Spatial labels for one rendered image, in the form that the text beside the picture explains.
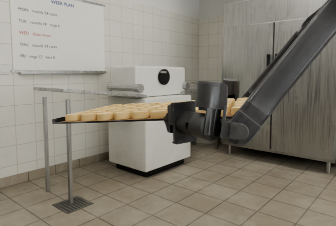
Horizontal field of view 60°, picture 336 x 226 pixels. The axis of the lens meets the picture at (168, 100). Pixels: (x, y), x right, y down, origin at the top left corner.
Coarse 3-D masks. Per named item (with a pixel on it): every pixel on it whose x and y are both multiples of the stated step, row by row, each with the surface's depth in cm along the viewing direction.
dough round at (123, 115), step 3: (123, 111) 89; (126, 111) 88; (114, 114) 85; (117, 114) 84; (120, 114) 84; (123, 114) 84; (126, 114) 85; (129, 114) 86; (114, 117) 85; (117, 117) 85; (120, 117) 84; (123, 117) 84; (126, 117) 85; (129, 117) 86
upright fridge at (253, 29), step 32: (256, 0) 360; (288, 0) 336; (320, 0) 314; (224, 32) 387; (256, 32) 358; (288, 32) 334; (224, 64) 390; (256, 64) 361; (320, 64) 314; (288, 96) 339; (320, 96) 317; (288, 128) 341; (320, 128) 319; (320, 160) 325
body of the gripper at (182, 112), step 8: (176, 104) 70; (184, 104) 71; (192, 104) 73; (176, 112) 70; (184, 112) 70; (192, 112) 68; (176, 120) 70; (184, 120) 67; (176, 128) 70; (184, 128) 67; (176, 136) 71; (184, 136) 72; (192, 136) 73; (176, 144) 71
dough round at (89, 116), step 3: (81, 114) 89; (84, 114) 88; (87, 114) 88; (90, 114) 88; (93, 114) 89; (81, 117) 88; (84, 117) 88; (87, 117) 88; (90, 117) 88; (93, 117) 89; (96, 117) 90; (81, 120) 89; (84, 120) 88; (87, 120) 88; (90, 120) 88
